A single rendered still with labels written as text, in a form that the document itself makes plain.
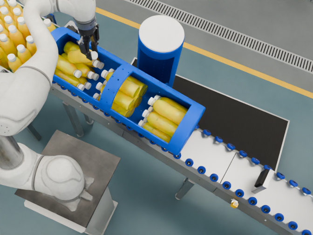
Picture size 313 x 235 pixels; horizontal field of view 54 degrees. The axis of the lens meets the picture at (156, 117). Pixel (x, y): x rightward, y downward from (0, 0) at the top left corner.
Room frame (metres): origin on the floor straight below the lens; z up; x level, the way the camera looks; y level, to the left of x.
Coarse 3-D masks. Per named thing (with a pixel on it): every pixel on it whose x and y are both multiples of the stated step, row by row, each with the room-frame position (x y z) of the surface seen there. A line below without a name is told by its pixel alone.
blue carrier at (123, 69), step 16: (64, 32) 0.97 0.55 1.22; (112, 64) 0.94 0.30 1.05; (128, 64) 0.87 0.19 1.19; (64, 80) 0.74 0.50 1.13; (96, 80) 0.87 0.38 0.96; (112, 80) 0.74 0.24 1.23; (144, 80) 0.87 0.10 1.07; (80, 96) 0.70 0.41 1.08; (112, 96) 0.67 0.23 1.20; (144, 96) 0.81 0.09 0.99; (176, 96) 0.73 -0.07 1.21; (112, 112) 0.62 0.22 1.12; (192, 112) 0.65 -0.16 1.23; (192, 128) 0.58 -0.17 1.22; (160, 144) 0.52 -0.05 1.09; (176, 144) 0.51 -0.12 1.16
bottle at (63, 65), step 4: (60, 56) 0.87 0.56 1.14; (60, 60) 0.84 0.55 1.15; (64, 60) 0.85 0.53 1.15; (60, 64) 0.82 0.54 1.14; (64, 64) 0.82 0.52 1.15; (68, 64) 0.83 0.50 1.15; (72, 64) 0.84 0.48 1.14; (56, 68) 0.82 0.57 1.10; (60, 68) 0.81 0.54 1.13; (64, 68) 0.81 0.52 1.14; (68, 68) 0.81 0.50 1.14; (72, 68) 0.81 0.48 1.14; (76, 68) 0.83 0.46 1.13; (64, 72) 0.79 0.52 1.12; (68, 72) 0.79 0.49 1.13; (72, 72) 0.80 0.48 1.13
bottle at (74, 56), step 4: (68, 52) 0.88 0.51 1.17; (72, 52) 0.87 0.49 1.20; (76, 52) 0.86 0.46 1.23; (80, 52) 0.85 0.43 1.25; (68, 56) 0.86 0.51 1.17; (72, 56) 0.85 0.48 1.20; (76, 56) 0.84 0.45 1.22; (80, 56) 0.83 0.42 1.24; (84, 56) 0.82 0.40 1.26; (68, 60) 0.85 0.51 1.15; (72, 60) 0.84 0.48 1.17; (76, 60) 0.83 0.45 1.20; (80, 60) 0.82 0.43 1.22; (84, 60) 0.81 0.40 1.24; (88, 60) 0.81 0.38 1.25; (92, 60) 0.82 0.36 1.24
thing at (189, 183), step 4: (188, 180) 0.48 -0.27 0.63; (184, 184) 0.48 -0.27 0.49; (188, 184) 0.47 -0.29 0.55; (192, 184) 0.47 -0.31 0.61; (180, 188) 0.52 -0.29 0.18; (184, 188) 0.47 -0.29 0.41; (188, 188) 0.47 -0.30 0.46; (180, 192) 0.48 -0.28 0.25; (184, 192) 0.47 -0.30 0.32; (176, 196) 0.48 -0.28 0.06; (180, 196) 0.47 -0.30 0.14
